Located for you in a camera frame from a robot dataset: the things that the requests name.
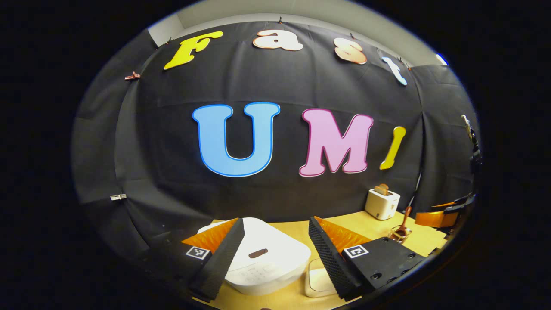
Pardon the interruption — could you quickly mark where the grey cable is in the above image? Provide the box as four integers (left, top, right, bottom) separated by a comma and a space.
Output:
409, 172, 423, 208

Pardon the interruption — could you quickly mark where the white toaster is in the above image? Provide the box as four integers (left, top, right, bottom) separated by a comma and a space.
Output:
365, 189, 401, 220

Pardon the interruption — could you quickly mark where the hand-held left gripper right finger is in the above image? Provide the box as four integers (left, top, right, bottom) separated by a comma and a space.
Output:
309, 216, 427, 302

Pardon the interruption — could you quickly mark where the brown wooden spoon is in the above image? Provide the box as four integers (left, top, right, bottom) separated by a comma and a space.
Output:
397, 206, 413, 238

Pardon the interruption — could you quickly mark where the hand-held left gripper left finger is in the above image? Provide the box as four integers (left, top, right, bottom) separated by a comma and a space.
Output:
146, 217, 245, 302

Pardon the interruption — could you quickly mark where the white rice cooker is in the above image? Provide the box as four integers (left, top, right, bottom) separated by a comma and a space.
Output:
197, 217, 311, 296

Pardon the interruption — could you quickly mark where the black backdrop cloth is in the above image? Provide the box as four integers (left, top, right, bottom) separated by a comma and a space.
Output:
71, 19, 483, 263

